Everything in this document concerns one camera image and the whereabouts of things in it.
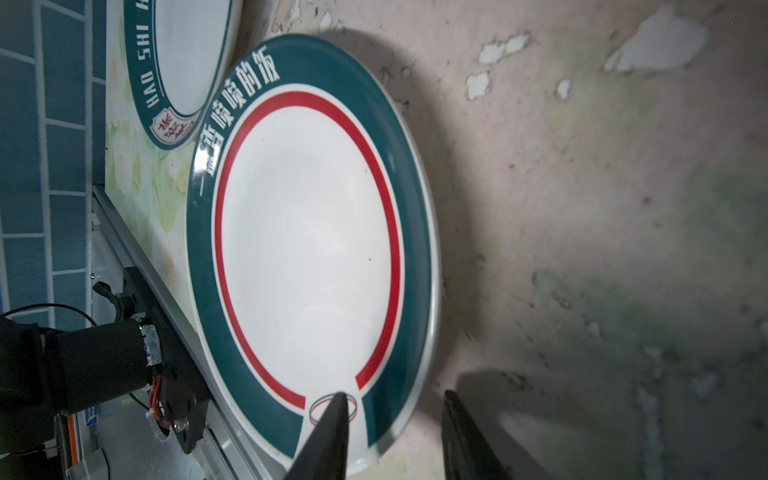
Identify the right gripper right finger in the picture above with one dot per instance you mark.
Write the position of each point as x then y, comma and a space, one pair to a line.
466, 452

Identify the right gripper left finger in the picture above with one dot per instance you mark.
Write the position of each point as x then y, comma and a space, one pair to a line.
324, 455

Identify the green red rim plate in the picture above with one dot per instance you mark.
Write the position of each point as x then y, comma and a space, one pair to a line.
313, 250

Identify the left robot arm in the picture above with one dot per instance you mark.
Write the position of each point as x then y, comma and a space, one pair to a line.
47, 374

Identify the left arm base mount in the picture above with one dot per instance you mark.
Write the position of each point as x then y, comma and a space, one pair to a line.
179, 398

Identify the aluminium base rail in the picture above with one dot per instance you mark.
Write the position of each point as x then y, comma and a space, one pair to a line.
143, 401

